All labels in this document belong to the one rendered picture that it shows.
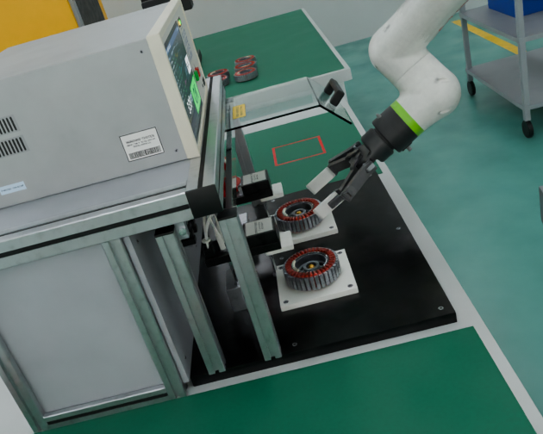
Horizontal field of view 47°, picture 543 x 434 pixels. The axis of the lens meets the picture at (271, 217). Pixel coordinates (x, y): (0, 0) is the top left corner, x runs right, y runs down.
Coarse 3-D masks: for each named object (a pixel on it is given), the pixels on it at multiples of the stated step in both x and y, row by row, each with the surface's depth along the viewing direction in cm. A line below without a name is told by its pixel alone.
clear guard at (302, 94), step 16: (304, 80) 145; (240, 96) 147; (256, 96) 143; (272, 96) 140; (288, 96) 137; (304, 96) 133; (320, 96) 134; (256, 112) 132; (272, 112) 130; (288, 112) 127; (336, 112) 129
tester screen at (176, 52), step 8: (176, 32) 113; (176, 40) 110; (168, 48) 99; (176, 48) 107; (184, 48) 119; (168, 56) 97; (176, 56) 105; (184, 56) 116; (176, 64) 103; (176, 72) 100; (184, 72) 110; (176, 80) 98; (184, 80) 108; (184, 88) 105; (184, 96) 103; (192, 96) 112; (184, 104) 101; (192, 104) 110; (200, 104) 120; (192, 112) 107
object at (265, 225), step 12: (252, 228) 117; (264, 228) 116; (276, 228) 117; (216, 240) 122; (252, 240) 115; (264, 240) 115; (276, 240) 115; (288, 240) 118; (216, 252) 118; (252, 252) 116; (264, 252) 116; (276, 252) 117; (216, 264) 117
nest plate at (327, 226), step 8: (328, 216) 144; (320, 224) 141; (328, 224) 140; (296, 232) 141; (304, 232) 140; (312, 232) 139; (320, 232) 138; (328, 232) 138; (336, 232) 138; (296, 240) 138; (304, 240) 138
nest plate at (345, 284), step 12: (336, 252) 129; (348, 264) 124; (348, 276) 120; (288, 288) 122; (324, 288) 118; (336, 288) 117; (348, 288) 116; (288, 300) 118; (300, 300) 117; (312, 300) 117; (324, 300) 117
